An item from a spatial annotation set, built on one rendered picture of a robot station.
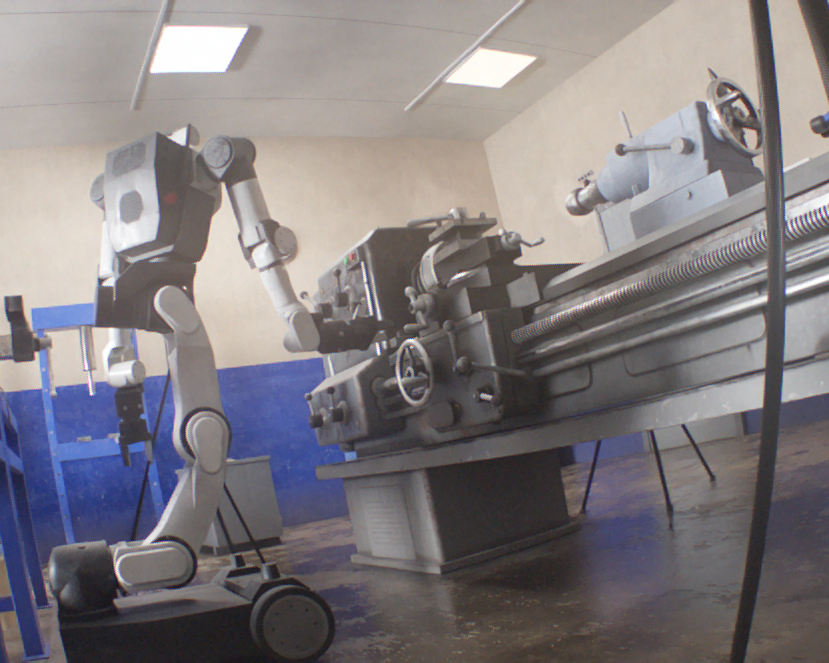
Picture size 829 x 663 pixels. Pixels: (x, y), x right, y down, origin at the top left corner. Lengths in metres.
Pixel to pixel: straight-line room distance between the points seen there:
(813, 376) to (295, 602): 1.21
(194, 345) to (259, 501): 2.79
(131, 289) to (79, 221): 4.29
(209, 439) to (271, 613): 0.47
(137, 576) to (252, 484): 2.85
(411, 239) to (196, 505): 1.57
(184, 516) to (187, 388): 0.33
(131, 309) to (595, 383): 1.22
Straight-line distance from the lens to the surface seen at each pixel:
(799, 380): 1.36
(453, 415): 2.21
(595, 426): 1.74
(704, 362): 1.71
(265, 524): 4.64
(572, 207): 2.28
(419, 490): 2.71
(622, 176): 2.07
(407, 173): 7.26
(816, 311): 1.53
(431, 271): 2.79
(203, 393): 1.93
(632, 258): 1.81
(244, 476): 4.61
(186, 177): 1.96
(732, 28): 5.72
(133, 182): 1.97
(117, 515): 5.82
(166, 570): 1.85
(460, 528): 2.73
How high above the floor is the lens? 0.48
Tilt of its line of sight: 9 degrees up
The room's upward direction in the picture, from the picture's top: 11 degrees counter-clockwise
